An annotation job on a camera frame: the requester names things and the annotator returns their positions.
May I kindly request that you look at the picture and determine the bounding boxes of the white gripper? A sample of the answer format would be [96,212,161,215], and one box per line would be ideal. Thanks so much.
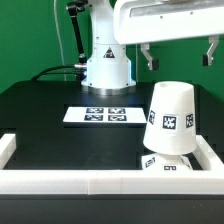
[114,0,224,70]

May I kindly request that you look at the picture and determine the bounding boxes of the white lamp shade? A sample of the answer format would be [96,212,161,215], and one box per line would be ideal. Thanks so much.
[143,81,196,155]

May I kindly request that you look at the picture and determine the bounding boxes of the white lamp base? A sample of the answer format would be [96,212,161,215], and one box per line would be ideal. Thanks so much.
[141,153,192,172]

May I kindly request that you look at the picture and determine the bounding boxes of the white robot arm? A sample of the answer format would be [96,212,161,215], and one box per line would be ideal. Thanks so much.
[82,0,224,95]

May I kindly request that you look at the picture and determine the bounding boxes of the white marker tag plate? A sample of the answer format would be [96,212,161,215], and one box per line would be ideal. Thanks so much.
[63,107,146,124]

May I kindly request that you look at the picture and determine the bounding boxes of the white U-shaped fence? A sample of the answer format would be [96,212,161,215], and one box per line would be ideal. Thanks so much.
[0,134,224,195]

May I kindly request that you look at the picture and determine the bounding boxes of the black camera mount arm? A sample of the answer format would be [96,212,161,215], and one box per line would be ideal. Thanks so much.
[66,0,88,64]

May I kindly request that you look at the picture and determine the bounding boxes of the black base cable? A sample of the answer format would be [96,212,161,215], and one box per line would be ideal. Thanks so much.
[30,64,88,82]

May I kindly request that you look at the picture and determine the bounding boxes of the white hanging cable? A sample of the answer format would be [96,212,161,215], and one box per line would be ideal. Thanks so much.
[53,0,68,82]

